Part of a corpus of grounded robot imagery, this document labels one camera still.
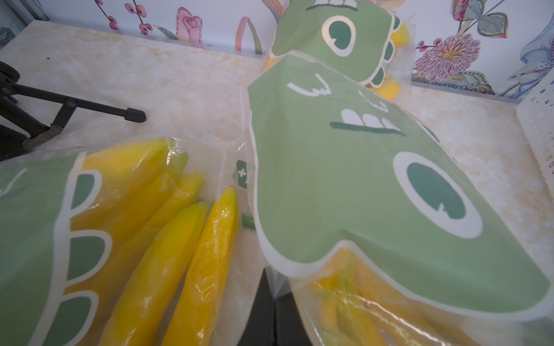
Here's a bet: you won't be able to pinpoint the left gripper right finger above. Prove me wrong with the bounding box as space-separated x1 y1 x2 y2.
275 293 312 346

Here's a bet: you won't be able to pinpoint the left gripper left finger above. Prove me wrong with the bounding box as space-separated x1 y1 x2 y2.
237 270 275 346

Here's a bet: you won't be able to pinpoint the zip-top bag bananas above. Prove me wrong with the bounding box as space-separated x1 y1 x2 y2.
245 55 553 345
265 1 415 102
1 137 250 345

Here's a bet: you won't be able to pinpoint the black microphone tripod stand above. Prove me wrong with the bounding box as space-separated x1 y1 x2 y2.
1 62 147 161

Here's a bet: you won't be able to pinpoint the white plastic basket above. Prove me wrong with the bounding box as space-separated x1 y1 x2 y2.
516 69 554 195

